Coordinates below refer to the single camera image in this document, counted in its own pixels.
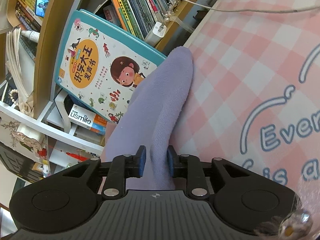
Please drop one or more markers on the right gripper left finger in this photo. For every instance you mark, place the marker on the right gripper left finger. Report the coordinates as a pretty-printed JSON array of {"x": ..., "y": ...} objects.
[{"x": 119, "y": 170}]

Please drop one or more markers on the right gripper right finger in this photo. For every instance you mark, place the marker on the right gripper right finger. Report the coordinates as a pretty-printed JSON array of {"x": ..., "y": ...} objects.
[{"x": 194, "y": 171}]

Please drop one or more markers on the purple and pink sweater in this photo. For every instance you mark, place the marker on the purple and pink sweater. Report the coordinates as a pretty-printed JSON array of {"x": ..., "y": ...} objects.
[{"x": 151, "y": 116}]

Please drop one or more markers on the usmile box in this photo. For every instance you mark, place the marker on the usmile box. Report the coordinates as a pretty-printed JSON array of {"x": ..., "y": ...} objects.
[{"x": 87, "y": 119}]

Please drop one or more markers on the pink checkered tablecloth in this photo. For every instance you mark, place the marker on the pink checkered tablecloth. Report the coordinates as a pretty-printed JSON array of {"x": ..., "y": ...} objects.
[{"x": 254, "y": 98}]

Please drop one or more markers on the children's sound book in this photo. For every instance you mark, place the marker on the children's sound book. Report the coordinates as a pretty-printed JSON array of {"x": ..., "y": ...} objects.
[{"x": 101, "y": 64}]

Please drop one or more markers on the white charger plug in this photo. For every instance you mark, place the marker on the white charger plug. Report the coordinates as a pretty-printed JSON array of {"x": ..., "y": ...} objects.
[{"x": 156, "y": 34}]

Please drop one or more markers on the row of upright books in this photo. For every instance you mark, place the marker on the row of upright books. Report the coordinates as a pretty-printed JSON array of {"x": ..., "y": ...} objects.
[{"x": 138, "y": 17}]

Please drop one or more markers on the wooden bookshelf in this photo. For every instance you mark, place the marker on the wooden bookshelf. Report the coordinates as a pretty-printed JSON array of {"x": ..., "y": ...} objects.
[{"x": 44, "y": 84}]

